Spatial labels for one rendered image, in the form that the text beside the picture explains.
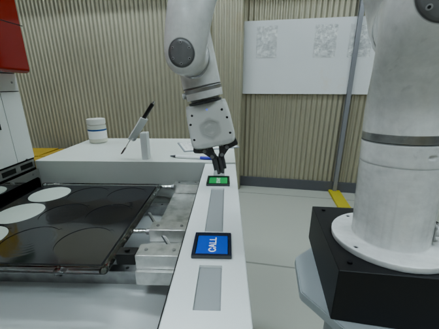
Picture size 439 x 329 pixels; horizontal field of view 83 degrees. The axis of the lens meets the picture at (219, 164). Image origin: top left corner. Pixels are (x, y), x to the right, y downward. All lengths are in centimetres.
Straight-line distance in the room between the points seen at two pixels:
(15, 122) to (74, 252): 49
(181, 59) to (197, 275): 34
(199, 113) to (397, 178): 38
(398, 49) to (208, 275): 37
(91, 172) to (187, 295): 63
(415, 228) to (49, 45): 389
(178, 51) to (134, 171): 45
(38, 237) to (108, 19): 307
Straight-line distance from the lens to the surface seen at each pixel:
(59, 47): 386
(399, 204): 48
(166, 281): 49
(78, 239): 58
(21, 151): 93
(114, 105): 346
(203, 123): 56
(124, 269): 55
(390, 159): 46
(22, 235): 66
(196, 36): 47
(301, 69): 290
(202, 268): 36
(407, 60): 41
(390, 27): 40
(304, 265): 60
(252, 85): 288
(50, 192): 85
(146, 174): 81
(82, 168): 89
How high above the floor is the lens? 119
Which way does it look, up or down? 18 degrees down
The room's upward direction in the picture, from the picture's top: straight up
